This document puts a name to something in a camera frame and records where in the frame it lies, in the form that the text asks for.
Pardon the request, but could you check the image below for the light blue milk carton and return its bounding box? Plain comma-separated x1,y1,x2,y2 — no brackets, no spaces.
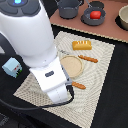
2,58,22,78

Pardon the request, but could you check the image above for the beige bowl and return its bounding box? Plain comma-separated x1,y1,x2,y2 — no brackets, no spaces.
119,5,128,30

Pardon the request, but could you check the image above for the woven beige placemat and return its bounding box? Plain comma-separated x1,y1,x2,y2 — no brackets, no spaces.
13,30,116,128

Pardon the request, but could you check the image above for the grey toy saucepan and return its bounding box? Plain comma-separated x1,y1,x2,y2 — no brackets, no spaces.
82,3,106,26

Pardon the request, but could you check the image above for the yellow toy bread loaf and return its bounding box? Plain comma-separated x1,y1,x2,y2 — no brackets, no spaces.
72,40,92,50

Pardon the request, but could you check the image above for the red toy tomato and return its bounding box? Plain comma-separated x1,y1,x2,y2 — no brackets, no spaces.
90,11,101,19

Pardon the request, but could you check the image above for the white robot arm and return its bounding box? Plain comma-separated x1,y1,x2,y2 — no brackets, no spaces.
0,0,68,103

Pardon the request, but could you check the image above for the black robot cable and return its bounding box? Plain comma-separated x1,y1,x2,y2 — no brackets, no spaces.
0,33,76,112

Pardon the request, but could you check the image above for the round wooden plate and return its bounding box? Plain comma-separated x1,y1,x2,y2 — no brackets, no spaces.
60,55,84,78

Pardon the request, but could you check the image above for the grey toy cooking pot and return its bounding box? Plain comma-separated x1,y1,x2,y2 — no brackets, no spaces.
55,0,83,19

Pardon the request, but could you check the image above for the toy fork wooden handle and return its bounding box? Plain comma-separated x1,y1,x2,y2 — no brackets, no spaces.
72,82,86,89

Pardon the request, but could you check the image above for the toy knife wooden handle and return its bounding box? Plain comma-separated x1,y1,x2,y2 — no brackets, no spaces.
58,49,99,64

